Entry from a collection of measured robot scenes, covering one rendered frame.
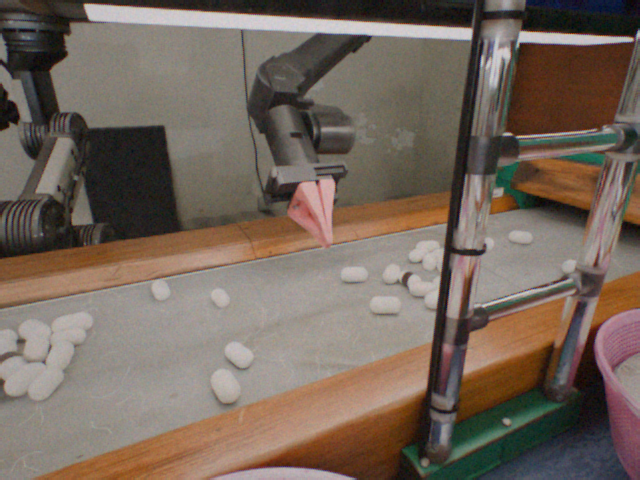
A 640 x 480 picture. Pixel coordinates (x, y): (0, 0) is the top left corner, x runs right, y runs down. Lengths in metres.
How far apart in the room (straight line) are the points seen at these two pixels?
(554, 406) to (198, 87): 2.29
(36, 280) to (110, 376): 0.22
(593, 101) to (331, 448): 0.74
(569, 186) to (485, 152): 0.59
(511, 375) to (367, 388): 0.15
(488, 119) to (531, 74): 0.72
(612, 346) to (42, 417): 0.54
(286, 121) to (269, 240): 0.19
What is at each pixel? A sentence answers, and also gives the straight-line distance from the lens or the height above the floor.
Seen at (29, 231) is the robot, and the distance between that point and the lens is 0.85.
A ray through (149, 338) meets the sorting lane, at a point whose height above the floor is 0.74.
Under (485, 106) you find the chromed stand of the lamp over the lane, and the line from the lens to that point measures 0.25.
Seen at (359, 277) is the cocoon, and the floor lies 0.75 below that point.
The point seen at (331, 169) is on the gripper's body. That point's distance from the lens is 0.52.
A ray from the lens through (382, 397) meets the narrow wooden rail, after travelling 0.35.
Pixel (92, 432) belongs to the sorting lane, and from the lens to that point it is 0.40.
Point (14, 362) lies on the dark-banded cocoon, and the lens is 0.48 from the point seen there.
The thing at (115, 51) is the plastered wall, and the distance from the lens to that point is 2.48.
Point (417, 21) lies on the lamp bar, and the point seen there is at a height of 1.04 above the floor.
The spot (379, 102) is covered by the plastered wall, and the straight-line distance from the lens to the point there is 2.79.
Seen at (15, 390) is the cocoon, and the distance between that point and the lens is 0.46.
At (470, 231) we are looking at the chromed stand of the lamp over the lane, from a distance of 0.26.
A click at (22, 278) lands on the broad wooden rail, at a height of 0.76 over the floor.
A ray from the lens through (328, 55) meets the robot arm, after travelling 0.72.
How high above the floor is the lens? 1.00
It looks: 23 degrees down
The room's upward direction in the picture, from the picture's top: straight up
